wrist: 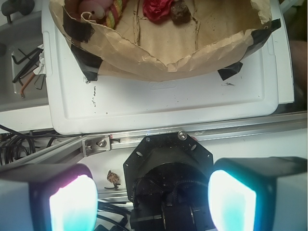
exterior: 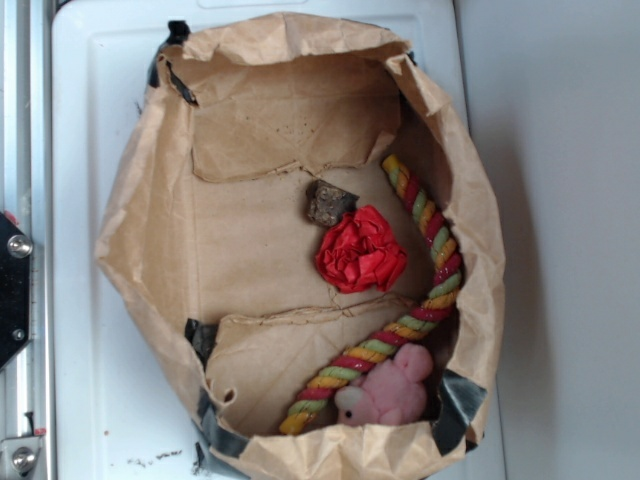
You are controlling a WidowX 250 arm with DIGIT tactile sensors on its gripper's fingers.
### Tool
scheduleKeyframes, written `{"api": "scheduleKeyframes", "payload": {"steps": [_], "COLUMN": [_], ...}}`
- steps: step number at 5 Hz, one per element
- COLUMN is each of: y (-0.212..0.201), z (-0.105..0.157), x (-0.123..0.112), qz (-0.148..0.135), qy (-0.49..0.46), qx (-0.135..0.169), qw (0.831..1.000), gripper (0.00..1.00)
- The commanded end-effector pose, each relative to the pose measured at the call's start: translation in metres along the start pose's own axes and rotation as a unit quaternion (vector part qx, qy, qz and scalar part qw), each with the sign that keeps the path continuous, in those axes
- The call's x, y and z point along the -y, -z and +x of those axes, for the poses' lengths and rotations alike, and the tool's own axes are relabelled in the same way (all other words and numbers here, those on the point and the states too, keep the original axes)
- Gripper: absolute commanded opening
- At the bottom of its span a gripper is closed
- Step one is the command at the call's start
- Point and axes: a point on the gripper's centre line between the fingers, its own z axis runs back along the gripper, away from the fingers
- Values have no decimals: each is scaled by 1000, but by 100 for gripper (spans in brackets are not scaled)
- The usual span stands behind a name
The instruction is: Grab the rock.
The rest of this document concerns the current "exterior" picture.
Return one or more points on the dark brown rock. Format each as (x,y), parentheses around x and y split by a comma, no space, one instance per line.
(327,204)

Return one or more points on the crumpled red paper ball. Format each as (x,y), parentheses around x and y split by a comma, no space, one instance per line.
(361,252)

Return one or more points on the brown paper bag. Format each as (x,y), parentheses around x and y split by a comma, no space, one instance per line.
(205,238)

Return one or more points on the pink plush toy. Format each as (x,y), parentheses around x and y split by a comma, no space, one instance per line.
(392,393)

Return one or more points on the white plastic tray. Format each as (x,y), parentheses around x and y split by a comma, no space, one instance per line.
(118,415)

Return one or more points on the multicolour twisted rope toy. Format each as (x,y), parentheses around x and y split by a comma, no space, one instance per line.
(410,328)

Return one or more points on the black metal bracket plate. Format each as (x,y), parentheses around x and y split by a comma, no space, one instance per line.
(15,290)

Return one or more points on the aluminium frame rail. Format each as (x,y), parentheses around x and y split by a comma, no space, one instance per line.
(27,385)

